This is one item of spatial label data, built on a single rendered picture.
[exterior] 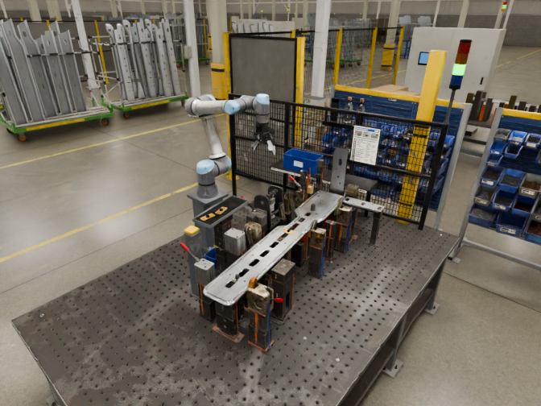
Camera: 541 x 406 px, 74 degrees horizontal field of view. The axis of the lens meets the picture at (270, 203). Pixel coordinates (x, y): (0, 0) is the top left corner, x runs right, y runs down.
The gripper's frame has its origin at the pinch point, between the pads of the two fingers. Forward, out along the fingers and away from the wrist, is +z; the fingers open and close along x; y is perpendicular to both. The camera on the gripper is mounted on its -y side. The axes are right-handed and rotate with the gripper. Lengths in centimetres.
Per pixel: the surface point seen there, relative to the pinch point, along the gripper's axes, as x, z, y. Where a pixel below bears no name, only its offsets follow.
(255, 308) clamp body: 42, 48, 73
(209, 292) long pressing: 19, 44, 79
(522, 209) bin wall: 155, 73, -171
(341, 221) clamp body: 44, 49, -28
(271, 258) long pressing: 31, 44, 40
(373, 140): 40, 9, -91
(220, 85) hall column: -502, 80, -559
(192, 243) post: -6, 35, 63
